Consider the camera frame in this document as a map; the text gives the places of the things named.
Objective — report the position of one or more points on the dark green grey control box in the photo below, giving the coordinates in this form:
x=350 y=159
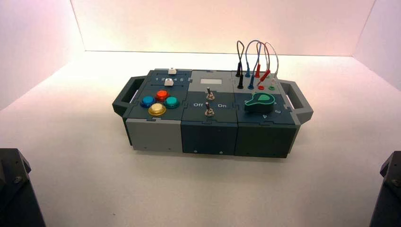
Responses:
x=206 y=137

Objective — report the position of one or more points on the white slider knob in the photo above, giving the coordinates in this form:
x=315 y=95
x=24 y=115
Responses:
x=169 y=82
x=172 y=71

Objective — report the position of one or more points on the green rotary knob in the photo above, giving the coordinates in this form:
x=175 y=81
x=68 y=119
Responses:
x=260 y=104

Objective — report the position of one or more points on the red push button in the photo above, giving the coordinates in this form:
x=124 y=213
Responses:
x=162 y=94

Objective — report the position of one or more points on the metal toggle switch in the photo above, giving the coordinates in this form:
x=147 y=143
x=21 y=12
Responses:
x=209 y=111
x=209 y=95

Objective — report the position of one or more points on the light grey display window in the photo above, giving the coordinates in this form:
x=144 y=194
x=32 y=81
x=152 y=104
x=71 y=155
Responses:
x=211 y=81

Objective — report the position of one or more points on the blue push button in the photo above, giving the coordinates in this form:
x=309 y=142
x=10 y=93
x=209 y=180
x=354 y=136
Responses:
x=148 y=101

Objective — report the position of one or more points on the yellow push button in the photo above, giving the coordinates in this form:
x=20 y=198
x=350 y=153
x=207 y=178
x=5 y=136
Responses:
x=157 y=109

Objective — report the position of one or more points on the teal push button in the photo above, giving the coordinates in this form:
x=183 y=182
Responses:
x=171 y=101

